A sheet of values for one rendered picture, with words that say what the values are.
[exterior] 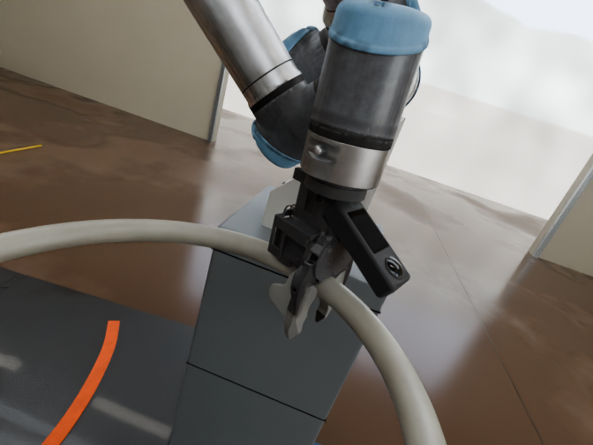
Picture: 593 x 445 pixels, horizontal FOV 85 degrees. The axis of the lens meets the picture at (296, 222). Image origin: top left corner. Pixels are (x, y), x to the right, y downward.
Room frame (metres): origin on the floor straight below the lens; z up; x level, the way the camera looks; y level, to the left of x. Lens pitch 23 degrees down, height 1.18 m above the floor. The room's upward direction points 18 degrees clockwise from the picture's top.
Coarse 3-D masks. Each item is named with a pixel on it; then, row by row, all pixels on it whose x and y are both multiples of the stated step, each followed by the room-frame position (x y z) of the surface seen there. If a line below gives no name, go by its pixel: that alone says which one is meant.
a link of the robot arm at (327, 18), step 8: (328, 0) 0.71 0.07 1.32; (336, 0) 0.70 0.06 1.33; (384, 0) 0.70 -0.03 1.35; (392, 0) 0.71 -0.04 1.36; (400, 0) 0.72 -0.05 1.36; (408, 0) 0.72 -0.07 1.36; (416, 0) 0.72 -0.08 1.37; (328, 8) 0.73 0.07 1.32; (416, 8) 0.72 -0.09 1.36; (328, 16) 0.73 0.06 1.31; (328, 24) 0.73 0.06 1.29
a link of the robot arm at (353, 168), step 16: (304, 144) 0.35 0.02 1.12; (320, 144) 0.33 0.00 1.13; (336, 144) 0.32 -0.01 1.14; (304, 160) 0.34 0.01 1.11; (320, 160) 0.32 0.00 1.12; (336, 160) 0.32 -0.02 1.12; (352, 160) 0.32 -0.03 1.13; (368, 160) 0.32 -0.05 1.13; (384, 160) 0.34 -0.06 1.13; (320, 176) 0.32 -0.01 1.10; (336, 176) 0.32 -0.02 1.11; (352, 176) 0.32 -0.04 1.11; (368, 176) 0.32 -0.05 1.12
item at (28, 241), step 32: (64, 224) 0.32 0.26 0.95; (96, 224) 0.34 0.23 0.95; (128, 224) 0.36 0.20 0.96; (160, 224) 0.37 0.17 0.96; (192, 224) 0.39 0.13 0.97; (0, 256) 0.26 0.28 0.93; (256, 256) 0.38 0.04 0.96; (320, 288) 0.33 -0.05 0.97; (352, 320) 0.29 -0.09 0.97; (384, 352) 0.25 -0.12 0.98; (416, 384) 0.22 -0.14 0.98; (416, 416) 0.19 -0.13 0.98
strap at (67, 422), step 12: (108, 324) 1.04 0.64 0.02; (108, 336) 0.98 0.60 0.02; (108, 348) 0.93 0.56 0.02; (96, 360) 0.86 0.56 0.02; (108, 360) 0.87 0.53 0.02; (96, 372) 0.82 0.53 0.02; (84, 384) 0.76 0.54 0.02; (96, 384) 0.77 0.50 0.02; (84, 396) 0.72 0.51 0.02; (72, 408) 0.67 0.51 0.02; (84, 408) 0.68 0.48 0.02; (60, 420) 0.63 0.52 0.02; (72, 420) 0.64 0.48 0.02; (60, 432) 0.60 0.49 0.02; (48, 444) 0.56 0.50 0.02
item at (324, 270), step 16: (304, 176) 0.37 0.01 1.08; (304, 192) 0.36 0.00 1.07; (320, 192) 0.33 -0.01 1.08; (336, 192) 0.33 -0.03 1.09; (352, 192) 0.33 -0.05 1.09; (304, 208) 0.36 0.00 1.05; (320, 208) 0.35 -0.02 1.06; (288, 224) 0.35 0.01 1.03; (304, 224) 0.36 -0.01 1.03; (320, 224) 0.34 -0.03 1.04; (272, 240) 0.36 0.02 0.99; (288, 240) 0.35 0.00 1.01; (304, 240) 0.33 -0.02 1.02; (320, 240) 0.33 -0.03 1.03; (336, 240) 0.33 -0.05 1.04; (288, 256) 0.35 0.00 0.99; (304, 256) 0.33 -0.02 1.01; (320, 256) 0.32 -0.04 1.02; (336, 256) 0.34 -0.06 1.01; (320, 272) 0.32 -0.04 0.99; (336, 272) 0.35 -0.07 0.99
